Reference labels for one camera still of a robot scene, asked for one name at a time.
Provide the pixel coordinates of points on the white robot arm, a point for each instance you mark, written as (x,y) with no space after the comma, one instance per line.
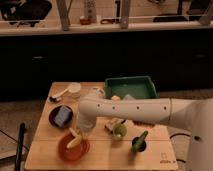
(195,116)

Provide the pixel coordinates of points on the green cup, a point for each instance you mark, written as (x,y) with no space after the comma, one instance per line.
(119,131)

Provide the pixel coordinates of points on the black office chair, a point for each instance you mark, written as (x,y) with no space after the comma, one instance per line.
(30,12)

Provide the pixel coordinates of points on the red bowl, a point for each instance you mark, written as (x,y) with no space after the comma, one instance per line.
(73,154)

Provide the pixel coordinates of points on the orange fruit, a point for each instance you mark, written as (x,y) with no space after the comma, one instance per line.
(115,98)

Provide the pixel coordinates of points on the green plastic tray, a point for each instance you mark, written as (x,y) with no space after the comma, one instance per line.
(139,87)

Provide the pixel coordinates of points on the grey cloth in tray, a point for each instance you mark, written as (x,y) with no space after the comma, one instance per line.
(128,97)

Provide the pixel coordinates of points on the black pole left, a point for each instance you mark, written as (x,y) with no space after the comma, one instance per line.
(20,141)

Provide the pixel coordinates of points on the white measuring scoop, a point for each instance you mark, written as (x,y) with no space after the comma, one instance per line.
(73,88)

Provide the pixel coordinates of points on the green pestle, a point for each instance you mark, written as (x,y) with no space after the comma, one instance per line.
(142,137)

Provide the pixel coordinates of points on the brown nut pile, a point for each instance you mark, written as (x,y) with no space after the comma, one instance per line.
(143,124)

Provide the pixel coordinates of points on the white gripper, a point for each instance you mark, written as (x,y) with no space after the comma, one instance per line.
(86,123)

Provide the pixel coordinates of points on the blue grey sponge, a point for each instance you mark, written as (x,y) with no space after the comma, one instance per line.
(63,116)

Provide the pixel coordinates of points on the yellow banana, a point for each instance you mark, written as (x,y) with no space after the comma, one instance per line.
(76,140)

